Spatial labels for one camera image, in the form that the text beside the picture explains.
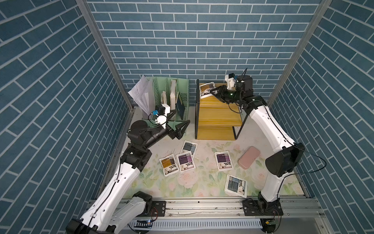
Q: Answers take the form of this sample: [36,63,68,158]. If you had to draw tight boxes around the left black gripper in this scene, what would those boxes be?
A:
[141,110,188,150]

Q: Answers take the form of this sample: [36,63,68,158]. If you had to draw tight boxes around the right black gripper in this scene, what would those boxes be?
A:
[209,87,242,107]

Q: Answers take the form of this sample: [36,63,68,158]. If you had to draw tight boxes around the yellow coffee bag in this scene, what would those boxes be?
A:
[199,82,216,99]
[159,154,180,177]

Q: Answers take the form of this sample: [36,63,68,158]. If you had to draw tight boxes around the purple coffee bag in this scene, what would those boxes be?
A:
[176,151,196,173]
[214,151,233,171]

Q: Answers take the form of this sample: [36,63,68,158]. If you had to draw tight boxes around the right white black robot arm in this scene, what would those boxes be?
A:
[209,75,305,216]

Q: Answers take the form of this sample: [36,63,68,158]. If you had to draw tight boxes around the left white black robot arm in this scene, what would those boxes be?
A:
[66,111,190,234]

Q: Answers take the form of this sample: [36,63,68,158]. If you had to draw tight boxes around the wooden three-tier shelf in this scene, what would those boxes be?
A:
[195,80,247,140]

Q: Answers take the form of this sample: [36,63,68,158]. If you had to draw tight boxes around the dark blue book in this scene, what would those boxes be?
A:
[176,92,186,120]

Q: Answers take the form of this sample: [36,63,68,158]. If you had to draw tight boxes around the beige book tall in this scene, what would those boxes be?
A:
[169,80,177,110]

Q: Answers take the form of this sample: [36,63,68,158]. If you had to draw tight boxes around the beige book thin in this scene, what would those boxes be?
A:
[161,91,168,104]

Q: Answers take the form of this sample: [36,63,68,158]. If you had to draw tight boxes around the green desk file organizer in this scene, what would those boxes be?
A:
[138,76,190,135]

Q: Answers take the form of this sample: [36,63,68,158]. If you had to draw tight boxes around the white papers in organizer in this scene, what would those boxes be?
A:
[129,75,155,120]

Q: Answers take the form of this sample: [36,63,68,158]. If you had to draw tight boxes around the pink case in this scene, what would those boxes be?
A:
[238,146,261,170]

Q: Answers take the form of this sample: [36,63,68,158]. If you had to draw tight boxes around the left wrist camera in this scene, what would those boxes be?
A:
[150,104,170,128]

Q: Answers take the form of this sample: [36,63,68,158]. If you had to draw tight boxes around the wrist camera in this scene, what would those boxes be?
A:
[150,104,170,128]
[225,73,236,90]

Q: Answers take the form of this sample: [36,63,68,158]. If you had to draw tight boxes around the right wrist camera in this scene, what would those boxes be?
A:
[225,73,236,90]

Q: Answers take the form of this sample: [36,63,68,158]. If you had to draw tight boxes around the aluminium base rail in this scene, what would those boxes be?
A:
[138,197,325,220]

